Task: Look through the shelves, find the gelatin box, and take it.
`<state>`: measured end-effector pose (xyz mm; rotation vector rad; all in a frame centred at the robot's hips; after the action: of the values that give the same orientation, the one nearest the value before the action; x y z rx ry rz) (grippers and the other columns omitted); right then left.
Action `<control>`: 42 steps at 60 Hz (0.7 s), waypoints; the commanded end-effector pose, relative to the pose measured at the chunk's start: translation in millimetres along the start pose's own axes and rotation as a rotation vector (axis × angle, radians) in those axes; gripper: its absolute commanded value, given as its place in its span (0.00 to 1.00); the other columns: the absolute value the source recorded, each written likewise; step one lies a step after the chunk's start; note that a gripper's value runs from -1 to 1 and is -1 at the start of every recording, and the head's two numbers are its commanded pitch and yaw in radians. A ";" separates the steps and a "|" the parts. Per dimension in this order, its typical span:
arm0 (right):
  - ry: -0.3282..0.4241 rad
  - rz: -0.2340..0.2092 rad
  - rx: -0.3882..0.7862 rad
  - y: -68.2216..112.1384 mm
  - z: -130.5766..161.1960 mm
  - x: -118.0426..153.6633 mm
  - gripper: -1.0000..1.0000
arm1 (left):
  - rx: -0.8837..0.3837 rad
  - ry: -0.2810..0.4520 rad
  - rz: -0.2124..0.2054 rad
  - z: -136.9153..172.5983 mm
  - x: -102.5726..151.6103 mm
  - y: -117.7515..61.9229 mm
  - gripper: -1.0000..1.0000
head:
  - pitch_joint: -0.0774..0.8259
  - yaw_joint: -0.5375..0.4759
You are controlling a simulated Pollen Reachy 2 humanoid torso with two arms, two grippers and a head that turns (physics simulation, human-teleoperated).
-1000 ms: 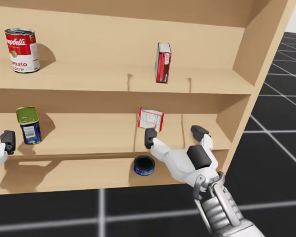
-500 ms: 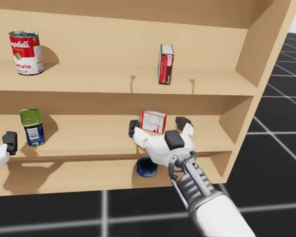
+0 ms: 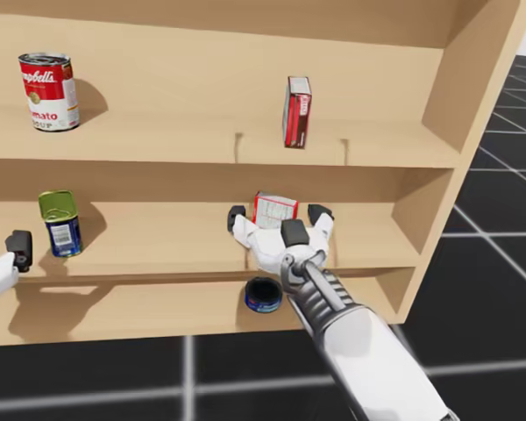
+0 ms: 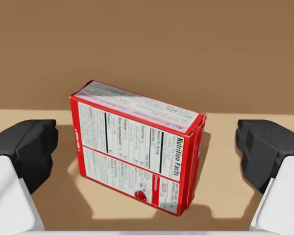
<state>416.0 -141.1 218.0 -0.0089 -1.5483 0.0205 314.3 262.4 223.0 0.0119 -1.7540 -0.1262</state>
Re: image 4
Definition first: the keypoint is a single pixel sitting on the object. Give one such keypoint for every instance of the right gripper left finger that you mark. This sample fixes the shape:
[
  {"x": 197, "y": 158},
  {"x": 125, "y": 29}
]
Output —
[{"x": 27, "y": 147}]

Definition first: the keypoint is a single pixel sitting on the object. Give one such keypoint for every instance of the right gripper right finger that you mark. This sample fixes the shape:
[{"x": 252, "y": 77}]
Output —
[{"x": 264, "y": 147}]

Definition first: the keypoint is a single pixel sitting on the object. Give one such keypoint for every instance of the red and white carton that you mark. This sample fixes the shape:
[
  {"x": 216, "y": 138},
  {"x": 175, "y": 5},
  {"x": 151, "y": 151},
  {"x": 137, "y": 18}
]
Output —
[{"x": 137, "y": 147}]

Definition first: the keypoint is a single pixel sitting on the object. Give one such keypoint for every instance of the pale wooden shelf unit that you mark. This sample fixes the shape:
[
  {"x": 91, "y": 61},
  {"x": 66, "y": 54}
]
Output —
[{"x": 147, "y": 49}]

